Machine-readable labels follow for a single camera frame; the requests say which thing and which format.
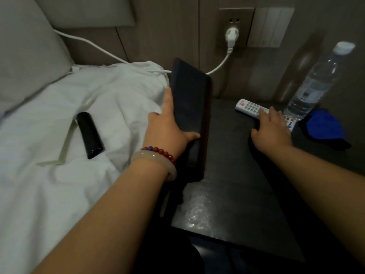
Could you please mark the person's left hand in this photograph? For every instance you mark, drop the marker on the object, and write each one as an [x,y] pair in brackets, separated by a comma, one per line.
[164,131]

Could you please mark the person's right hand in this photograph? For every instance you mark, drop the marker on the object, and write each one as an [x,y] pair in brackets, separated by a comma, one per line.
[272,134]

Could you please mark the person's right thumb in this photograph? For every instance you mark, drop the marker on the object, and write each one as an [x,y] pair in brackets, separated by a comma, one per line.
[255,135]

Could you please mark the person's left thumb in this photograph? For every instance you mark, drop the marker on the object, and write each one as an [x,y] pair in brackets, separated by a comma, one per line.
[191,136]

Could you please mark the white remote control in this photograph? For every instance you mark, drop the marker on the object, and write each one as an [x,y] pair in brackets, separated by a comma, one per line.
[248,107]

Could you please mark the black rectangular tray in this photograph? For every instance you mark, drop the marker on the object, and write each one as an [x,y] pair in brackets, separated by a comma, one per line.
[191,96]

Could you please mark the person's right forearm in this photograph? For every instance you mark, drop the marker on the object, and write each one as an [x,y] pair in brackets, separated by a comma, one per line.
[322,185]

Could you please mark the person's left forearm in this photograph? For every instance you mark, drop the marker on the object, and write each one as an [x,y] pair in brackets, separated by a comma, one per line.
[114,219]

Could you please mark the pale jade bangle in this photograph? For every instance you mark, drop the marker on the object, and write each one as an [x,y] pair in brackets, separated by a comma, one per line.
[168,168]

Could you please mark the blue cloth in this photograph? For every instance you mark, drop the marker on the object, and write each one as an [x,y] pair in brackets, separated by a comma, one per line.
[325,126]

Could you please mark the clear plastic water bottle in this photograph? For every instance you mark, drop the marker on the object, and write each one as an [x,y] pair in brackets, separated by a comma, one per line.
[313,88]

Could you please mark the white power plug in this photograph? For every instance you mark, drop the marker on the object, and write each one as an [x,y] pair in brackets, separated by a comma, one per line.
[231,37]

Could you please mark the black remote control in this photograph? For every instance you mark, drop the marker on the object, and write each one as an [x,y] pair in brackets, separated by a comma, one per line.
[89,135]

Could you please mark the white bed sheet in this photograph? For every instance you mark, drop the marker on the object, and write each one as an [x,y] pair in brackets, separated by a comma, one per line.
[57,196]

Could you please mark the grey padded headboard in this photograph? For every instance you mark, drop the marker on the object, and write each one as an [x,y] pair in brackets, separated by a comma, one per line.
[85,11]

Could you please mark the grey pillow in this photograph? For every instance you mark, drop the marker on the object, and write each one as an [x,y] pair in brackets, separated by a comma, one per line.
[25,51]

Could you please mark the wall light switch panel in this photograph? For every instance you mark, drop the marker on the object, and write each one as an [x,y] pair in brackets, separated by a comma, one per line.
[271,27]

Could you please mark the wall socket plate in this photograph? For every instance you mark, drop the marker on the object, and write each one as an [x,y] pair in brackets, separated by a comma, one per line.
[245,22]

